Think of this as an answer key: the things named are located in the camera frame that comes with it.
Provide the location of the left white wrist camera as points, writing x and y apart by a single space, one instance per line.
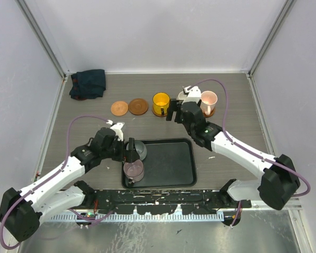
118 128

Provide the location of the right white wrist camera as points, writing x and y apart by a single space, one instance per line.
193 94

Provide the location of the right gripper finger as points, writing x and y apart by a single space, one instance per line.
178 116
171 109

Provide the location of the black serving tray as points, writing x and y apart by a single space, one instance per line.
169 163

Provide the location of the pink ceramic mug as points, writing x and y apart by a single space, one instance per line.
208 101

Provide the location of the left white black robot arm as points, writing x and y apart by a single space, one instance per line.
23 211

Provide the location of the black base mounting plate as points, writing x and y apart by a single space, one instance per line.
157 202

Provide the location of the grey ceramic mug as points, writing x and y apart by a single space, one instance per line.
140 148

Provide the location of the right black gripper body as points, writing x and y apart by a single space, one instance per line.
190 130

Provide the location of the brown wooden saucer coaster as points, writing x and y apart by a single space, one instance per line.
138 106
211 113
162 112

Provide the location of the yellow ceramic mug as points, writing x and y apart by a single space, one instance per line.
161 100

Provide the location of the white slotted cable duct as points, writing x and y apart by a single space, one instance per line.
175 217

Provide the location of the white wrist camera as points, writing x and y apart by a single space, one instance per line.
193 94
118 128

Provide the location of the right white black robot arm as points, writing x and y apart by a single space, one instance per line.
276 178

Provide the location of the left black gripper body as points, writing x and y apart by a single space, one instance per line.
116 152

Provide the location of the woven rattan coaster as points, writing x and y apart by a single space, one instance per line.
119 108

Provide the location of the cream ceramic mug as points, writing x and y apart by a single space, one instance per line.
181 96

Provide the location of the lilac ceramic mug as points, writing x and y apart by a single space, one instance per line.
134 171

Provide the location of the dark blue folded cloth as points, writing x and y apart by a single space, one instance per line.
88 85

